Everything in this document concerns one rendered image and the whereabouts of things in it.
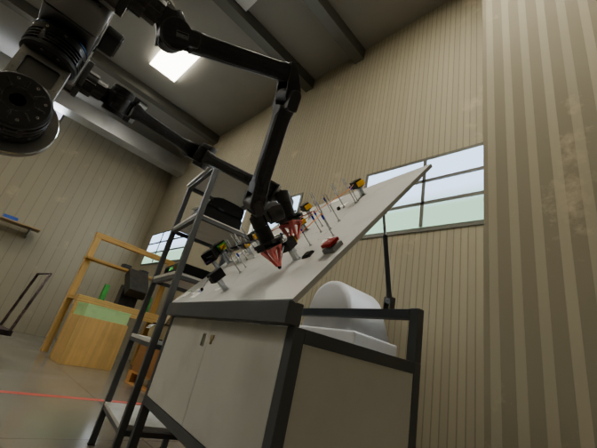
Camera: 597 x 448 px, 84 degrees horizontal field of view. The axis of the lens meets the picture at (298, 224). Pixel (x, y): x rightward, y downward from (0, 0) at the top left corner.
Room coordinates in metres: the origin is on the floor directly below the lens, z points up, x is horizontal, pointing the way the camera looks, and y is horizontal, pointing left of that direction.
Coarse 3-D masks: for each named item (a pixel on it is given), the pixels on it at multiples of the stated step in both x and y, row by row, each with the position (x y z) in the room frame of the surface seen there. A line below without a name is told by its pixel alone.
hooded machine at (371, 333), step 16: (320, 288) 3.27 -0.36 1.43; (336, 288) 3.09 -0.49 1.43; (352, 288) 3.12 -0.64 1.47; (320, 304) 3.23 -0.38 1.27; (336, 304) 3.07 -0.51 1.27; (352, 304) 2.98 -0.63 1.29; (368, 304) 3.16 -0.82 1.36; (304, 320) 3.37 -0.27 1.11; (320, 320) 3.20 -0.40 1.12; (336, 320) 3.04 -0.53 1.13; (352, 320) 2.92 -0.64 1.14; (368, 320) 3.09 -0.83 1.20; (336, 336) 2.96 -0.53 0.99; (352, 336) 2.83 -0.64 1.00; (368, 336) 2.93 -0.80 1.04; (384, 336) 3.21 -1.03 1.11; (384, 352) 3.08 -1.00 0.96
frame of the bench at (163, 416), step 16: (288, 336) 1.00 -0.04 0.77; (304, 336) 0.99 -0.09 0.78; (320, 336) 1.03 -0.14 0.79; (160, 352) 1.96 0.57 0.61; (288, 352) 0.98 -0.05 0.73; (336, 352) 1.07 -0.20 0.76; (352, 352) 1.10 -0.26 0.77; (368, 352) 1.14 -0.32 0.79; (288, 368) 0.98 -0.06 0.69; (400, 368) 1.23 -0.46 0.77; (416, 368) 1.28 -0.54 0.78; (288, 384) 0.98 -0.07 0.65; (416, 384) 1.28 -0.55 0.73; (144, 400) 1.94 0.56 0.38; (272, 400) 1.00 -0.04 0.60; (288, 400) 0.99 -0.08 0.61; (416, 400) 1.29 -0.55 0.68; (144, 416) 1.95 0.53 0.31; (160, 416) 1.69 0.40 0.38; (272, 416) 0.99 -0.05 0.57; (288, 416) 0.99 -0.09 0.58; (416, 416) 1.29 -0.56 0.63; (176, 432) 1.50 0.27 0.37; (272, 432) 0.98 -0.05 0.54; (416, 432) 1.29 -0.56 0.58
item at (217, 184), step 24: (216, 192) 2.46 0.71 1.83; (240, 192) 2.36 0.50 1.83; (192, 216) 2.08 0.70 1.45; (168, 240) 2.45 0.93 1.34; (192, 240) 2.00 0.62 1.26; (216, 240) 2.49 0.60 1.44; (240, 240) 2.35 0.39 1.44; (144, 312) 2.46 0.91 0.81; (144, 336) 2.26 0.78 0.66; (120, 360) 2.47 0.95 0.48; (144, 360) 1.99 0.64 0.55; (120, 408) 2.35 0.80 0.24; (96, 432) 2.46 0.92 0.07; (120, 432) 1.99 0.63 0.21; (144, 432) 2.06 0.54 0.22; (168, 432) 2.16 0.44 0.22
